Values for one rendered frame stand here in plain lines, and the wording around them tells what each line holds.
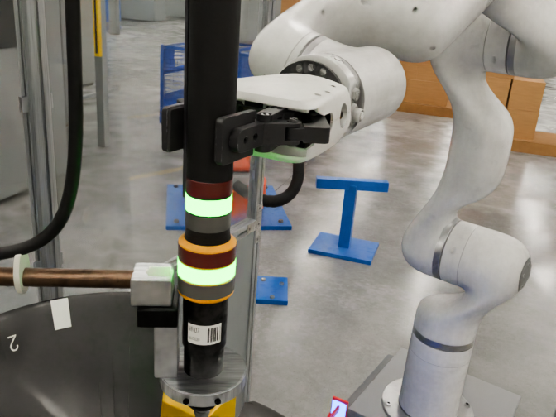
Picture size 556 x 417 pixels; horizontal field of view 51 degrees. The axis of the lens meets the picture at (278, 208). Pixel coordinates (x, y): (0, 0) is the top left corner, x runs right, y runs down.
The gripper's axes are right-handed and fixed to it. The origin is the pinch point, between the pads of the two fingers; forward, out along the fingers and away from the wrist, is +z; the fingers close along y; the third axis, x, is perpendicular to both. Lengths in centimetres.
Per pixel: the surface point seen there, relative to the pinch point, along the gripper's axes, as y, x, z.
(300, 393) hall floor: 67, -166, -171
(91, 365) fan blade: 14.8, -26.8, -1.8
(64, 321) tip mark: 19.2, -23.8, -2.7
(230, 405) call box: 21, -60, -39
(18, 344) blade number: 21.3, -25.2, 1.3
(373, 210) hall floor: 127, -166, -422
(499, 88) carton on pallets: 95, -93, -750
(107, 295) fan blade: 17.8, -22.4, -7.3
